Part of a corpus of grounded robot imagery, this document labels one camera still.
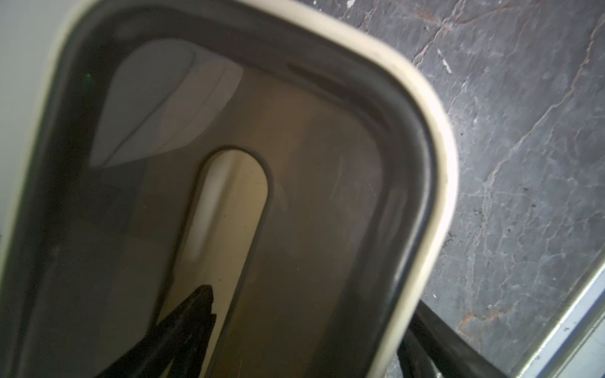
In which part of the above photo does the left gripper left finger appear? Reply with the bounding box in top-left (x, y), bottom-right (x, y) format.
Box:
top-left (99, 285), bottom-right (217, 377)

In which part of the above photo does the cream box dark lid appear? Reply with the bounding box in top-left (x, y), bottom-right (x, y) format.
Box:
top-left (1, 1), bottom-right (458, 377)

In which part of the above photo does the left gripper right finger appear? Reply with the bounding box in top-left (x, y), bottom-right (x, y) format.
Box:
top-left (397, 302), bottom-right (505, 377)

